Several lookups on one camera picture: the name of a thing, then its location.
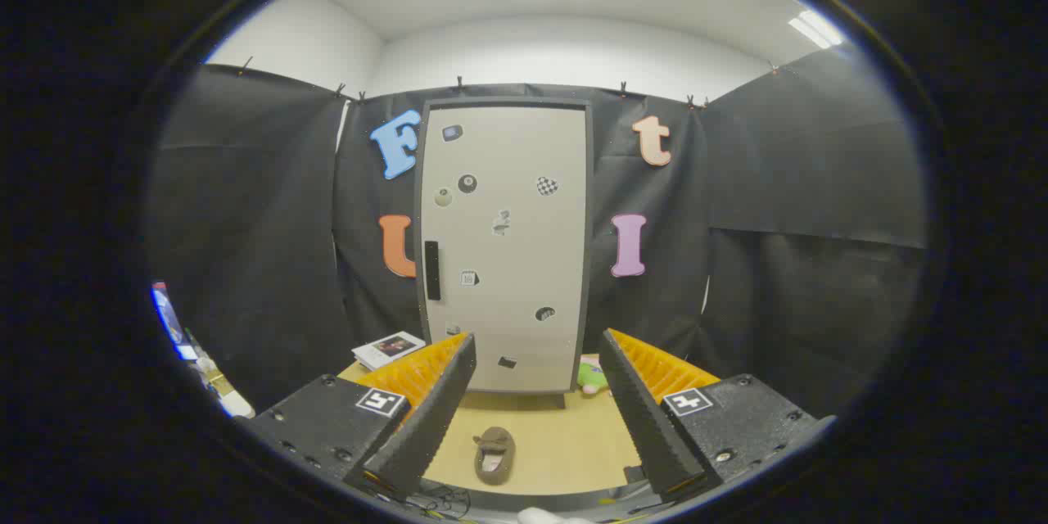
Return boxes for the brown fuzzy slipper shoe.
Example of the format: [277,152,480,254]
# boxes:
[473,426,517,486]

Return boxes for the dark grey shoe cabinet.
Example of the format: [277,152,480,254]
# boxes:
[413,97,594,410]

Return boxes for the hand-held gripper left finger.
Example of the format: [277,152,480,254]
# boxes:
[246,332,477,504]

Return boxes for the white book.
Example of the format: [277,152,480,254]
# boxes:
[352,332,427,371]

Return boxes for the black backdrop cloth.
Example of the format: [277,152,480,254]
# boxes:
[147,49,930,418]

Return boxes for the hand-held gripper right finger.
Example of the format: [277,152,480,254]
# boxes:
[599,327,838,504]

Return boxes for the green and pink plush toy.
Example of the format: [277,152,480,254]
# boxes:
[577,356,611,396]

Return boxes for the small ceiling light panel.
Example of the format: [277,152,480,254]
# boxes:
[788,10,844,50]

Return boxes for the black cable bundle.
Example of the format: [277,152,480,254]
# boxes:
[409,485,476,518]

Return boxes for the white rounded object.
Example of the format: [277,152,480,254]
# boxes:
[517,508,594,524]

